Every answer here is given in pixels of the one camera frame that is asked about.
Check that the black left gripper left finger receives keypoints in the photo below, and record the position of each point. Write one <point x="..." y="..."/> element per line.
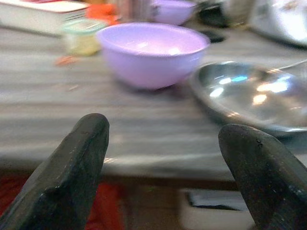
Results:
<point x="64" y="177"/>

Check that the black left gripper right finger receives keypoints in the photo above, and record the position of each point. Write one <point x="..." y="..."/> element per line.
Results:
<point x="266" y="177"/>

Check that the red plastic stool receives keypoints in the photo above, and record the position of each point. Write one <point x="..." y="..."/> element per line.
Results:
<point x="105" y="206"/>

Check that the white storage box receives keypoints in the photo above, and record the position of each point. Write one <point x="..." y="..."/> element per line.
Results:
<point x="216" y="218"/>

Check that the stainless steel plate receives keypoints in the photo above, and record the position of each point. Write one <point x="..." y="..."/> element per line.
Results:
<point x="249" y="100"/>

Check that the small orange carrot scrap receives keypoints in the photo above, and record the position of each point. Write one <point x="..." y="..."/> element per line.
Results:
<point x="66" y="60"/>

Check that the small green-lidded plastic container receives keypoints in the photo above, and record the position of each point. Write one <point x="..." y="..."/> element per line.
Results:
<point x="81" y="38"/>

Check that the large purple plastic bowl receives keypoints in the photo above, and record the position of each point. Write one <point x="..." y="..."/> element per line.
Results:
<point x="153" y="62"/>

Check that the white kitchen cooking machine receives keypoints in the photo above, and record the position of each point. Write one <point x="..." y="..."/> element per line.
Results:
<point x="280" y="21"/>

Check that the white vegetable slicer box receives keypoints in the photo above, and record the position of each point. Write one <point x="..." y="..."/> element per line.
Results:
<point x="36" y="16"/>

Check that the orange carrot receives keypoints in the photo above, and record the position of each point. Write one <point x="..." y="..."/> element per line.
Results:
<point x="102" y="14"/>

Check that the clear drinking glass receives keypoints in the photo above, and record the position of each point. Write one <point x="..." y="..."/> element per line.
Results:
<point x="135" y="10"/>

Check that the small purple plastic bowl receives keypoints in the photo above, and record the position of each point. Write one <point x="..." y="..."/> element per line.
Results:
<point x="172" y="12"/>

